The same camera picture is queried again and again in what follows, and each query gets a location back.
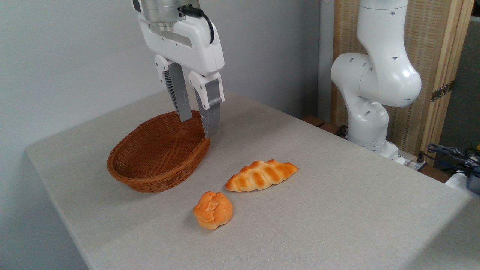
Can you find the round knotted bread roll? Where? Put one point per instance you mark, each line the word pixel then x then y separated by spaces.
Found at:
pixel 213 210

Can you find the long braided bread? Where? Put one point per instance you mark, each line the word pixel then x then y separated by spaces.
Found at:
pixel 260 175

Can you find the white power strip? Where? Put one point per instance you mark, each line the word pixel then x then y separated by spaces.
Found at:
pixel 412 163

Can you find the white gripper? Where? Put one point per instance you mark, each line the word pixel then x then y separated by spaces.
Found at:
pixel 187 41

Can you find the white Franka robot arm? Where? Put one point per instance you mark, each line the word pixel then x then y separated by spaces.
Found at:
pixel 378 75

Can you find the brown wooden board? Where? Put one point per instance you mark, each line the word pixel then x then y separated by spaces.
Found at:
pixel 318 123

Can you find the brown wicker basket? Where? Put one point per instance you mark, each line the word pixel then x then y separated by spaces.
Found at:
pixel 157 157

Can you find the grey plastic box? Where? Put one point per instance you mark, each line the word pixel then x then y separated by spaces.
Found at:
pixel 473 184

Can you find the dark metal screen hinge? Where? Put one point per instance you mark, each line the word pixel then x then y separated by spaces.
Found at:
pixel 442 91

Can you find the wooden rattan folding screen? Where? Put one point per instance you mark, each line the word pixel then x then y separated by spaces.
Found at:
pixel 431 45

